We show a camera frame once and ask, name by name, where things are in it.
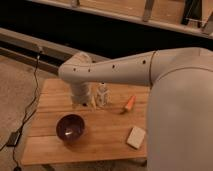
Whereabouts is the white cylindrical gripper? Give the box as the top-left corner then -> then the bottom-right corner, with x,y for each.
70,83 -> 96,110

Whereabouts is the dark purple ceramic bowl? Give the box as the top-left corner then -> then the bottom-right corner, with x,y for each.
56,114 -> 85,143

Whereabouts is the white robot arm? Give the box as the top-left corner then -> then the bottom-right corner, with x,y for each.
58,47 -> 213,171

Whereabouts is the wooden table board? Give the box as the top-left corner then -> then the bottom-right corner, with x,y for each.
21,79 -> 149,165

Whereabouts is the orange carrot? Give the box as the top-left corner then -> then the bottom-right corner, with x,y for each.
124,96 -> 136,112

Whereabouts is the beige sponge block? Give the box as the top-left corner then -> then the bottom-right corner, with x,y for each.
127,126 -> 146,149

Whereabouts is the black power adapter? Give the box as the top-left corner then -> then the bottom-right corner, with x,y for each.
6,132 -> 21,147

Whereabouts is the black power cable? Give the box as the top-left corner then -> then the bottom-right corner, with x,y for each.
0,53 -> 42,171

